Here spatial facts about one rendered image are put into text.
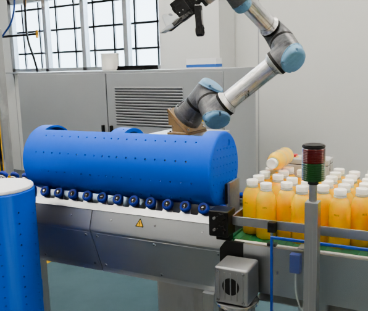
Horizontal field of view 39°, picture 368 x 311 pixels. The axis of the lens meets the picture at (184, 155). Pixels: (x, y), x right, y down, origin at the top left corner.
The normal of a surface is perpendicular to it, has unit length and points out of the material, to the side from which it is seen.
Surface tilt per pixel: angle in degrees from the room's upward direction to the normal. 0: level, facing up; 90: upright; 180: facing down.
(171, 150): 56
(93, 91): 90
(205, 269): 109
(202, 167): 79
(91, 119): 90
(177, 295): 90
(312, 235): 90
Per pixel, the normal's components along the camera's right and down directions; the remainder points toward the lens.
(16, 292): 0.57, 0.13
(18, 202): 0.77, 0.09
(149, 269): -0.41, 0.49
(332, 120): -0.55, 0.16
